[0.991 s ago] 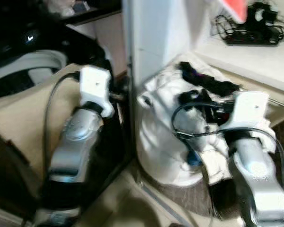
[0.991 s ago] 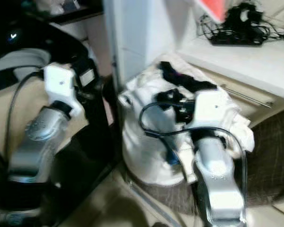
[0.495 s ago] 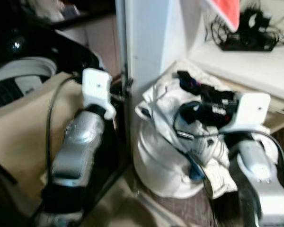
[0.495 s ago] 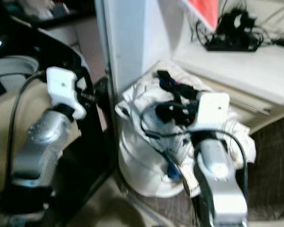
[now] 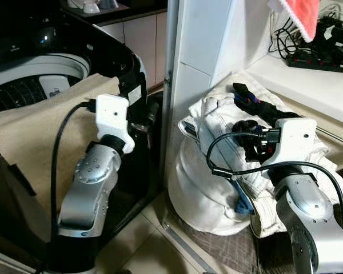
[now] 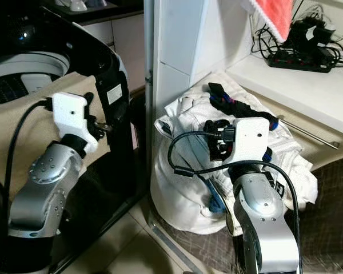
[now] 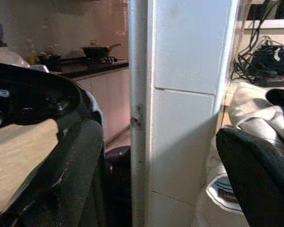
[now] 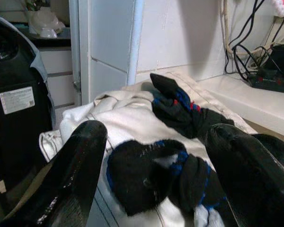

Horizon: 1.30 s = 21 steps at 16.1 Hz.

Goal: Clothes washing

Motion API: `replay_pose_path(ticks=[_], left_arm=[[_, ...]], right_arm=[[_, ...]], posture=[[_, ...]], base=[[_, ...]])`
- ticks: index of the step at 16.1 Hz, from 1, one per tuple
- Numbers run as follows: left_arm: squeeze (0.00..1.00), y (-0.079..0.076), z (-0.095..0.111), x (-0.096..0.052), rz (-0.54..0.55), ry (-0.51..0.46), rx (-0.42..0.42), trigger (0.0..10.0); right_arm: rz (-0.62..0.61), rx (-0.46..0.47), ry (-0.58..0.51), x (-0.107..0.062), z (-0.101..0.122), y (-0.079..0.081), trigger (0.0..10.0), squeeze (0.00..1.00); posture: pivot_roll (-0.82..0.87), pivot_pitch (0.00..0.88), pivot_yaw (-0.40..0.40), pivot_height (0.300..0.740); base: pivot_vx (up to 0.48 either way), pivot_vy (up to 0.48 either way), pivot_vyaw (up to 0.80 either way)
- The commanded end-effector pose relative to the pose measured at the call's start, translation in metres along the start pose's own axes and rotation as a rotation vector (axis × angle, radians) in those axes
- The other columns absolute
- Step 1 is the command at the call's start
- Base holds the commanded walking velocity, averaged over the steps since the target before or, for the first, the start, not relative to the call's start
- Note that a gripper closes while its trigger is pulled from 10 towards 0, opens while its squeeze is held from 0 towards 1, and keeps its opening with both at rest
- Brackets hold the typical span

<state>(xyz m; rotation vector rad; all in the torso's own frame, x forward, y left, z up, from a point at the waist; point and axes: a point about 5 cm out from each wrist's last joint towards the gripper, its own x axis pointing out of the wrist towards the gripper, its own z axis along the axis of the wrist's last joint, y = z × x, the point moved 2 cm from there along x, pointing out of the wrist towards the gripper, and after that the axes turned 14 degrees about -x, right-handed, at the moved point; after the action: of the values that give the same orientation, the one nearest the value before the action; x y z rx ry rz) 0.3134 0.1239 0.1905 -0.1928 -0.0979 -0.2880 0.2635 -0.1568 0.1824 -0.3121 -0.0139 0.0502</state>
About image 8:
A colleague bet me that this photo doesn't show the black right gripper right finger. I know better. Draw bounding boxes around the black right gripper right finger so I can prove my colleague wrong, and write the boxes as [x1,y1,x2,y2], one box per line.
[204,123,284,227]

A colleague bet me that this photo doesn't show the black power strip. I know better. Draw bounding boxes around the black power strip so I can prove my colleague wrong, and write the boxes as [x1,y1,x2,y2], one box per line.
[247,70,284,95]

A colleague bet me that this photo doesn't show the black cable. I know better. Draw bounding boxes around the black cable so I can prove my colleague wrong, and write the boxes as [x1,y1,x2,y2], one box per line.
[224,0,284,82]

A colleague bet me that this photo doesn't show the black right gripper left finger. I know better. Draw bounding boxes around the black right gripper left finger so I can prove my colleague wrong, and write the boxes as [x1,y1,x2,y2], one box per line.
[0,120,108,227]

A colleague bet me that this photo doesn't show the beige cable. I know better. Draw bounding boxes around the beige cable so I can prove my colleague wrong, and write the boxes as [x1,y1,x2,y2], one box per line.
[221,0,235,60]

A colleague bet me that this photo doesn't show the white plastic bag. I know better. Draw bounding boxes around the white plastic bag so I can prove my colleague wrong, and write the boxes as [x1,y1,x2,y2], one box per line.
[26,9,66,38]

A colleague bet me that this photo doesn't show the black sock blue red stripes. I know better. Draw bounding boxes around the black sock blue red stripes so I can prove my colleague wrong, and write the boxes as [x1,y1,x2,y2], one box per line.
[150,72,235,139]

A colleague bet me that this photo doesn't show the white vertical pipe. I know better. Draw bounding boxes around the white vertical pipe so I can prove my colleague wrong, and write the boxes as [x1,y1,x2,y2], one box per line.
[126,0,144,86]

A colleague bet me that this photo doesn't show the black sock with blue stripes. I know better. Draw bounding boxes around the black sock with blue stripes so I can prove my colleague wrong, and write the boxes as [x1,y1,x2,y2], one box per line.
[106,139,237,227]

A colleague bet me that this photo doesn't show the white drawer cabinet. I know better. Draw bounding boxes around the white drawer cabinet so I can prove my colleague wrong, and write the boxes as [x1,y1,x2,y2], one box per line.
[36,46,82,116]

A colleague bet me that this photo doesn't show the black appliance with white label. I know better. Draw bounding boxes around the black appliance with white label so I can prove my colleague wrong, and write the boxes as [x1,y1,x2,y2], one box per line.
[0,16,56,197]

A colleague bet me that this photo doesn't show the white cloth garment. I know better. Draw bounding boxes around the white cloth garment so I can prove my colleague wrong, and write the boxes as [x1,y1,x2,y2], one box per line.
[39,71,258,227]

